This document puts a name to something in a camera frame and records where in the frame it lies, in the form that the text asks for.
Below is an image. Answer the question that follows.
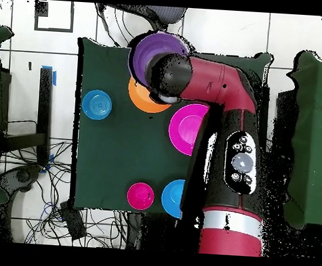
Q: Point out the large orange bowl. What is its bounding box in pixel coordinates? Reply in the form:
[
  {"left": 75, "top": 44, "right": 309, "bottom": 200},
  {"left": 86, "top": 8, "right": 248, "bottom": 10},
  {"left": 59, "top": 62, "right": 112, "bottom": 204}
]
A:
[{"left": 126, "top": 76, "right": 174, "bottom": 114}]

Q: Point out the blue bowl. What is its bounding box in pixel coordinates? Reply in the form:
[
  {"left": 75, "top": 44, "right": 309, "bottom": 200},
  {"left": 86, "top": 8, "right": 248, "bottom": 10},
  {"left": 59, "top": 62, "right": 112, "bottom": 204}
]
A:
[{"left": 159, "top": 178, "right": 186, "bottom": 220}]

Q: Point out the purple bowl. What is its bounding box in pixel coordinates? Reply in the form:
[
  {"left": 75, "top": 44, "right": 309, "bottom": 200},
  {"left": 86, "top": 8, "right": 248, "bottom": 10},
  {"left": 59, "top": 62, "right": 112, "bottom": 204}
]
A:
[{"left": 127, "top": 29, "right": 191, "bottom": 91}]

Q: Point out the large pink bowl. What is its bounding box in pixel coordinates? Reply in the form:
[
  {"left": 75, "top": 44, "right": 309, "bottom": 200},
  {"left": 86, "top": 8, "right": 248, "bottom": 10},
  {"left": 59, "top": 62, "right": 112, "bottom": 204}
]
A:
[{"left": 167, "top": 102, "right": 210, "bottom": 158}]

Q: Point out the dark green tablecloth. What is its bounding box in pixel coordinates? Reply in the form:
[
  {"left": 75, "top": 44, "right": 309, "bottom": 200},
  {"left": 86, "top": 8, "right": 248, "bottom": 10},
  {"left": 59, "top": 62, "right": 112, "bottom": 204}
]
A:
[{"left": 67, "top": 37, "right": 273, "bottom": 223}]

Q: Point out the small crimson bowl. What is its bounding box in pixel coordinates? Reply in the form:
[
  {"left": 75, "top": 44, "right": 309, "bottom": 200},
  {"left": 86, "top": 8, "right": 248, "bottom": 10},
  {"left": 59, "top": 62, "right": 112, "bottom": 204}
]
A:
[{"left": 125, "top": 181, "right": 156, "bottom": 212}]

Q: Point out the blue cup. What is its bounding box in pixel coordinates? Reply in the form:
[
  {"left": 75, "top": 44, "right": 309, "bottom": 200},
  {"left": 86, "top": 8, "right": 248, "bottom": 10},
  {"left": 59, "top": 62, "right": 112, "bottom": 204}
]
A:
[{"left": 80, "top": 88, "right": 113, "bottom": 122}]

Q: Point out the grey office chair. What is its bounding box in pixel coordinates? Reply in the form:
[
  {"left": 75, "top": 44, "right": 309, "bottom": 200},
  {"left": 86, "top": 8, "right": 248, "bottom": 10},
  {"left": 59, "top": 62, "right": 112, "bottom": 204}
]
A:
[{"left": 94, "top": 2, "right": 188, "bottom": 51}]

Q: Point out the black power strip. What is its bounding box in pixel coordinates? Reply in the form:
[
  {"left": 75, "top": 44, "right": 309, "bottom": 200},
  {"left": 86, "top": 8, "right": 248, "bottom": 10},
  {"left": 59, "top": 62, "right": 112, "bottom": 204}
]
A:
[{"left": 58, "top": 200, "right": 89, "bottom": 242}]

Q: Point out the black chair base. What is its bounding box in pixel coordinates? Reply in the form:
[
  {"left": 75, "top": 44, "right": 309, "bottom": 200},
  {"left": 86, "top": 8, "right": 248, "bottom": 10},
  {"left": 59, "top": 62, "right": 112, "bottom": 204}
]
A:
[{"left": 0, "top": 162, "right": 43, "bottom": 194}]

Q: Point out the black metal frame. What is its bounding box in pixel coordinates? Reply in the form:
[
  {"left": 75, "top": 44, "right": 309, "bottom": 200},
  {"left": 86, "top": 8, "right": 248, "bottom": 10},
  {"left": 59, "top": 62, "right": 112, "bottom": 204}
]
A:
[
  {"left": 257, "top": 85, "right": 299, "bottom": 161},
  {"left": 0, "top": 64, "right": 56, "bottom": 167}
]

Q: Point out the tangle of cables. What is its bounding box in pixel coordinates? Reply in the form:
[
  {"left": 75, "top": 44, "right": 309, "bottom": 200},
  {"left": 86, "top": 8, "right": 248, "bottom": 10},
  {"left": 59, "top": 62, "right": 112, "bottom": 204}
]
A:
[{"left": 0, "top": 137, "right": 134, "bottom": 250}]

